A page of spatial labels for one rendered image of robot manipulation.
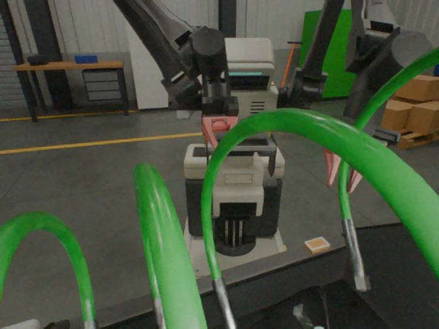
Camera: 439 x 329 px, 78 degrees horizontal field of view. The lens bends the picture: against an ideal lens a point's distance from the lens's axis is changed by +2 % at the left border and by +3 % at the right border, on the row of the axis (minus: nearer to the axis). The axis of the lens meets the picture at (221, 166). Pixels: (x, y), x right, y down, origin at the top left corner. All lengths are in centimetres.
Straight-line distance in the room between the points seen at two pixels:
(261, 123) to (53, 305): 189
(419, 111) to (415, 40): 408
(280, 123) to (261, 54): 83
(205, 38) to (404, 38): 30
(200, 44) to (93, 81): 475
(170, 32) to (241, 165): 67
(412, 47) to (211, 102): 30
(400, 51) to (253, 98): 65
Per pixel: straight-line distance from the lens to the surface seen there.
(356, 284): 43
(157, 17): 68
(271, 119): 16
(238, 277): 61
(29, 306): 206
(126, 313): 59
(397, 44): 45
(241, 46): 99
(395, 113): 438
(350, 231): 44
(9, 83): 688
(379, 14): 60
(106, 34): 642
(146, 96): 546
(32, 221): 22
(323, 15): 93
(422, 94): 481
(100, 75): 520
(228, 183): 117
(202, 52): 50
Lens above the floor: 141
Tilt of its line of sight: 27 degrees down
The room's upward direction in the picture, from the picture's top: straight up
